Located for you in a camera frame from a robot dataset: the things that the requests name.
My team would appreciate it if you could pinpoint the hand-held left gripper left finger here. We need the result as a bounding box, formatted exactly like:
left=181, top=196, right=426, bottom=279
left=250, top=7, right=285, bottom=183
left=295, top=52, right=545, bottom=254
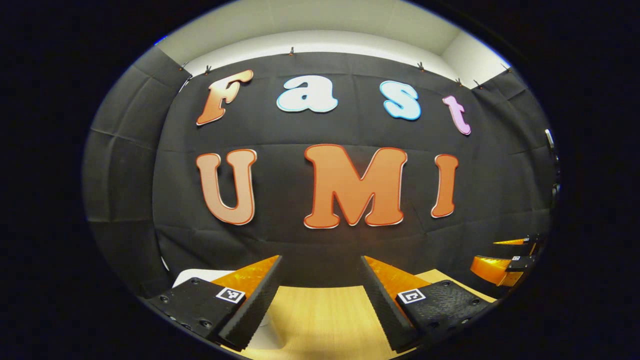
left=146, top=255, right=284, bottom=351

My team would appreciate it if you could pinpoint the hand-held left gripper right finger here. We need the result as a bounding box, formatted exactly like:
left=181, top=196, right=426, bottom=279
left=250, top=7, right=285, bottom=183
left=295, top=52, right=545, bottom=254
left=360, top=255, right=493, bottom=353

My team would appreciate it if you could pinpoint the white desktop garbage bin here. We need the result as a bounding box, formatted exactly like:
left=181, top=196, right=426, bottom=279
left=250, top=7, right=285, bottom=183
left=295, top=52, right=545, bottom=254
left=172, top=268, right=285, bottom=352

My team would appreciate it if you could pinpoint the wooden desktop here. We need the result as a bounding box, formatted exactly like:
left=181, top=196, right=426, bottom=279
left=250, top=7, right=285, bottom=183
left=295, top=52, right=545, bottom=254
left=220, top=269, right=498, bottom=360

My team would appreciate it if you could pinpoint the black backdrop cloth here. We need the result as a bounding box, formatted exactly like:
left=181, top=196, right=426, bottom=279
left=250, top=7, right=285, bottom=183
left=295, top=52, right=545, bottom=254
left=82, top=46, right=560, bottom=301

